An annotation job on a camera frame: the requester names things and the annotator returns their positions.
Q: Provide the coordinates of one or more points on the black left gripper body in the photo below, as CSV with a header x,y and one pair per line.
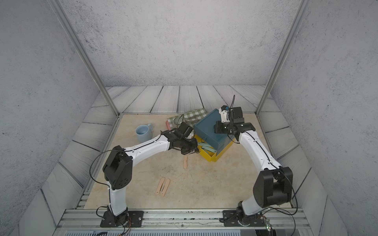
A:
x,y
188,146

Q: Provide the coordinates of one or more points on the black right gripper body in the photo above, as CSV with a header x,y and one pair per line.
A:
x,y
223,129

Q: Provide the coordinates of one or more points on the mint green folding knife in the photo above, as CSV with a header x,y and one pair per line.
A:
x,y
209,149
204,144

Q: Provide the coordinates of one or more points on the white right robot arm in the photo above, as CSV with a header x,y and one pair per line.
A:
x,y
273,185

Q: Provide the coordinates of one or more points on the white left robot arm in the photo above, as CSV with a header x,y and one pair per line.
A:
x,y
120,162

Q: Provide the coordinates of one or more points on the teal drawer cabinet box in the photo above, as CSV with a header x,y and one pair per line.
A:
x,y
205,130

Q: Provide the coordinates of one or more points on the green striped ceramic cup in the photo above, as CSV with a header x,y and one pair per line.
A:
x,y
177,121

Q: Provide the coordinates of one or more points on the green checkered cloth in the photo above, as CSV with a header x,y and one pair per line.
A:
x,y
191,117

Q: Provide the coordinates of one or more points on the pink tray under cloth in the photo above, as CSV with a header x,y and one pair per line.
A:
x,y
168,125

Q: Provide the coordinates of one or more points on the light blue mug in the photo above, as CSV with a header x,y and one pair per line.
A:
x,y
144,132

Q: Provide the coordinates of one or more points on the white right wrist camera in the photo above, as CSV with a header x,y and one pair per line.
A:
x,y
224,114

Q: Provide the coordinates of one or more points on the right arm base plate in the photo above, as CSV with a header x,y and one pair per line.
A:
x,y
234,218

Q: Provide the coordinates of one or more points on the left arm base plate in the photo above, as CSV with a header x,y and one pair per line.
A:
x,y
128,218

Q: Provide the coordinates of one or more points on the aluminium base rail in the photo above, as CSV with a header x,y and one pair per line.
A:
x,y
186,222

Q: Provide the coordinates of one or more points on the aluminium frame post right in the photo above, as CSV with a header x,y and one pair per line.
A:
x,y
303,7

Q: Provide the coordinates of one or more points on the aluminium frame post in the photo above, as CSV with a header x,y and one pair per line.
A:
x,y
68,28
303,7

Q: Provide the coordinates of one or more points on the aluminium frame post left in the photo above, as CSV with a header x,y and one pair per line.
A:
x,y
68,28

